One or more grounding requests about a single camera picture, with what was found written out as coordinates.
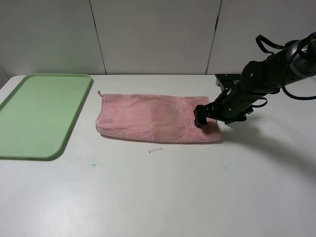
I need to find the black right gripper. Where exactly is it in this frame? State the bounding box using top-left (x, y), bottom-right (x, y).
top-left (194, 88), bottom-right (254, 127)

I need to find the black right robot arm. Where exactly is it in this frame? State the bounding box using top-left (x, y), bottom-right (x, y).
top-left (194, 33), bottom-right (316, 127)

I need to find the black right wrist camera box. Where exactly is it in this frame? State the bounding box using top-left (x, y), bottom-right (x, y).
top-left (215, 74), bottom-right (241, 91)

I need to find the black right camera cable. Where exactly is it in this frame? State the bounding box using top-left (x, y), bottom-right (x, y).
top-left (254, 34), bottom-right (316, 109)

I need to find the pink terry towel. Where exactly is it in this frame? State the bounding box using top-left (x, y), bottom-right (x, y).
top-left (96, 92), bottom-right (221, 144)

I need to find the green plastic tray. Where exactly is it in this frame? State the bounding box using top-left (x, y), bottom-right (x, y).
top-left (0, 74), bottom-right (93, 160)

